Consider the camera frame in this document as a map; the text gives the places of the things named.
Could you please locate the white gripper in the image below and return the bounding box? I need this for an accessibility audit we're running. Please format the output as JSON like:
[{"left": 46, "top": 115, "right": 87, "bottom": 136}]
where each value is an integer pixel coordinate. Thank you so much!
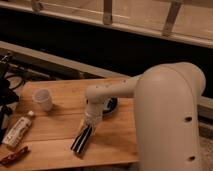
[{"left": 71, "top": 106, "right": 102, "bottom": 154}]

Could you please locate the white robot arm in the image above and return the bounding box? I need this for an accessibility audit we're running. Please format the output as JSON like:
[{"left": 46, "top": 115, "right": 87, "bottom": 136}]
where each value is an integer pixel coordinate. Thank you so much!
[{"left": 71, "top": 62, "right": 206, "bottom": 171}]

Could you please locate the wooden board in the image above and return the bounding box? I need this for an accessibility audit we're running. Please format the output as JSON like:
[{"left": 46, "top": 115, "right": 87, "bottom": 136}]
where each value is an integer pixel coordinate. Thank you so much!
[{"left": 0, "top": 79, "right": 138, "bottom": 171}]

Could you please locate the black round object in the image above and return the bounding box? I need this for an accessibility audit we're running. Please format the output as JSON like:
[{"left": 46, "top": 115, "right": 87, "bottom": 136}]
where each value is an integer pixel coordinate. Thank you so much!
[{"left": 103, "top": 98, "right": 118, "bottom": 116}]

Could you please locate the white tube with label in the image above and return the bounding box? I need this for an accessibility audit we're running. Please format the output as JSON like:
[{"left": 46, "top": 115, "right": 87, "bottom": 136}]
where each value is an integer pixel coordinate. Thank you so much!
[{"left": 2, "top": 111, "right": 35, "bottom": 148}]

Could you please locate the red brown wrapped bar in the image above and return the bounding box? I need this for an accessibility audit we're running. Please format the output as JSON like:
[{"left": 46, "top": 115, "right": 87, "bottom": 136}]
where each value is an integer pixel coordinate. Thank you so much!
[{"left": 0, "top": 146, "right": 29, "bottom": 165}]

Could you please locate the black tripod stand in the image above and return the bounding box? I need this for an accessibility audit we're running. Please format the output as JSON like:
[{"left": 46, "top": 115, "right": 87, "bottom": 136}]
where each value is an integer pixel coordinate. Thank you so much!
[{"left": 0, "top": 54, "right": 19, "bottom": 145}]

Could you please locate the black cable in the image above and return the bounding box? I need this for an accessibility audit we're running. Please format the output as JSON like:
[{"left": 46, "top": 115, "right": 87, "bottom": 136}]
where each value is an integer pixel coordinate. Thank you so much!
[{"left": 4, "top": 73, "right": 26, "bottom": 92}]

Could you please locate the metal rail frame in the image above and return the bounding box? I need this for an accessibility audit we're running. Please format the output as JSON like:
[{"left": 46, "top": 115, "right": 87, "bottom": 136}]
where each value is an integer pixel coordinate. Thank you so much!
[{"left": 0, "top": 0, "right": 213, "bottom": 49}]

